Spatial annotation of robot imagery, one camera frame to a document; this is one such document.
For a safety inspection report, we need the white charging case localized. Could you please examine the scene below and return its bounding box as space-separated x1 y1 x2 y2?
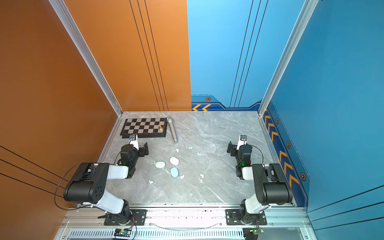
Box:
170 157 180 166

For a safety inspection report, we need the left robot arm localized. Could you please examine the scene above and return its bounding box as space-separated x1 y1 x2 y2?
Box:
63 143 149 226

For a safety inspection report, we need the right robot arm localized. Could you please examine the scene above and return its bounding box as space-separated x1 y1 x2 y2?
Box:
227 141 294 225

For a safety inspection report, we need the green charging case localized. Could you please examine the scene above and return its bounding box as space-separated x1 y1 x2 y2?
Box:
155 161 166 169

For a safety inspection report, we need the blue charging case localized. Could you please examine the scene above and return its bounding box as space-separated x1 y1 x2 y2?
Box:
170 167 179 178

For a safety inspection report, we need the black white chessboard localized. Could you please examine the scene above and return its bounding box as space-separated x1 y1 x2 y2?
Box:
120 118 168 139

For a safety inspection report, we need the silver microphone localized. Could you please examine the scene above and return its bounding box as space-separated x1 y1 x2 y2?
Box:
167 118 179 143

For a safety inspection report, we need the left circuit board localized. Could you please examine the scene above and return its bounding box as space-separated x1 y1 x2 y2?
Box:
113 228 133 240

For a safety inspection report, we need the circuit board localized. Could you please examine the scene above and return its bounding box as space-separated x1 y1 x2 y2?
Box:
113 228 133 240
243 228 265 240

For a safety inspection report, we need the right circuit board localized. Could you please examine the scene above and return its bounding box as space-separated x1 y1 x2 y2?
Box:
243 228 265 240

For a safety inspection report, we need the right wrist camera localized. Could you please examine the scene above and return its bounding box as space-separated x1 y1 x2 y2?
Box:
237 135 247 150

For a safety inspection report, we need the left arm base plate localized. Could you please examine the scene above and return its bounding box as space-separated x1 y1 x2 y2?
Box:
104 209 148 227

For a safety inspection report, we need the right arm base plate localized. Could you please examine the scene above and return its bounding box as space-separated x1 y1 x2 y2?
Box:
225 209 268 226

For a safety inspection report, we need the aluminium front rail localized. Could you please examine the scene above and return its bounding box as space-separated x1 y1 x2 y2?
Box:
60 204 312 229

